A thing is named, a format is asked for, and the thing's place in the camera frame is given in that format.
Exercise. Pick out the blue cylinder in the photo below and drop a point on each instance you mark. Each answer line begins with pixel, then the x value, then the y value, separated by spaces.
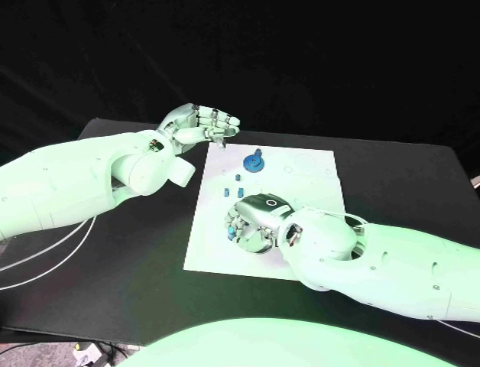
pixel 232 231

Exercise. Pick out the white task board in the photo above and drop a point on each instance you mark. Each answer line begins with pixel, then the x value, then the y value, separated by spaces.
pixel 273 177

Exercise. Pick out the blue gear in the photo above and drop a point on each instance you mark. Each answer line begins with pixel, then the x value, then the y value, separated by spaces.
pixel 253 163

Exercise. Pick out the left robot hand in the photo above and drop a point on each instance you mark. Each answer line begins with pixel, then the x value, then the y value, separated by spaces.
pixel 207 122

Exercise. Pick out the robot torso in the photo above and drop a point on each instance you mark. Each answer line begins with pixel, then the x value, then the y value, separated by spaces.
pixel 291 344

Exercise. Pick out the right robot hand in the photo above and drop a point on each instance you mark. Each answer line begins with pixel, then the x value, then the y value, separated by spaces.
pixel 257 223

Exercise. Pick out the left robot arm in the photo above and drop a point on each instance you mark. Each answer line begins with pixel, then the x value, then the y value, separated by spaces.
pixel 58 183

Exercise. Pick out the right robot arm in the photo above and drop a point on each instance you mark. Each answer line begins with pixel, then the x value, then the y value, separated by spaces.
pixel 406 269

